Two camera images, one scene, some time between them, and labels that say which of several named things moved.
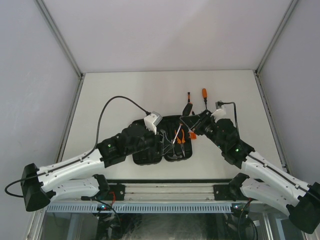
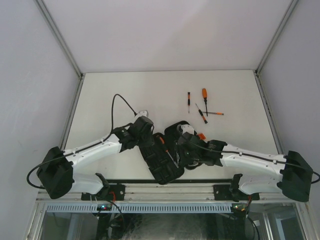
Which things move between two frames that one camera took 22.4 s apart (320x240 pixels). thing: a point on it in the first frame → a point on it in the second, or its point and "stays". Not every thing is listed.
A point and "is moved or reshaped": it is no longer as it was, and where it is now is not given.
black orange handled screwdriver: (187, 110) is moved or reshaped
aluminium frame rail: (175, 192) stays
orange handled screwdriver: (204, 92) stays
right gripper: (191, 121) → (182, 158)
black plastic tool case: (177, 144) is moved or reshaped
